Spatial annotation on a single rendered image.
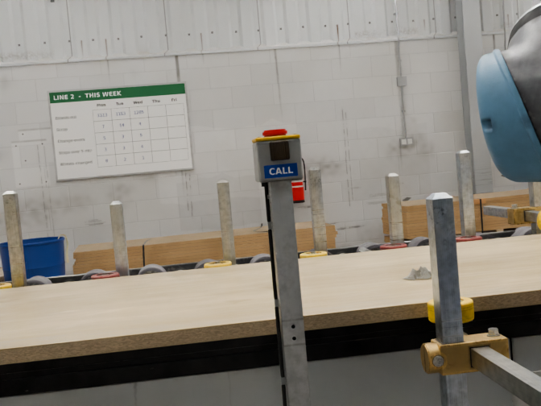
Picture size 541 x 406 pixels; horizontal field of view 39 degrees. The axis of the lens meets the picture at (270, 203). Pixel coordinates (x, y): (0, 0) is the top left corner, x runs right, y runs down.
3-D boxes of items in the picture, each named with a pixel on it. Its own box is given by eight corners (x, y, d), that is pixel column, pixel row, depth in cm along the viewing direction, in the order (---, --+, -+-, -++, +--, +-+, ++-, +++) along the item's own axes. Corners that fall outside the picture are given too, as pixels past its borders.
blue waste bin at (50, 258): (72, 324, 632) (64, 236, 628) (0, 333, 623) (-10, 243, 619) (79, 311, 689) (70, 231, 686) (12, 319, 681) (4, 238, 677)
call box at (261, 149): (304, 183, 119) (299, 133, 119) (259, 187, 119) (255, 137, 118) (298, 182, 126) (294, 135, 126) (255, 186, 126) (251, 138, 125)
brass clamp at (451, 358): (512, 369, 125) (510, 338, 125) (431, 379, 124) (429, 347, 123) (497, 359, 131) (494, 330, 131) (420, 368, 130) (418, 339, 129)
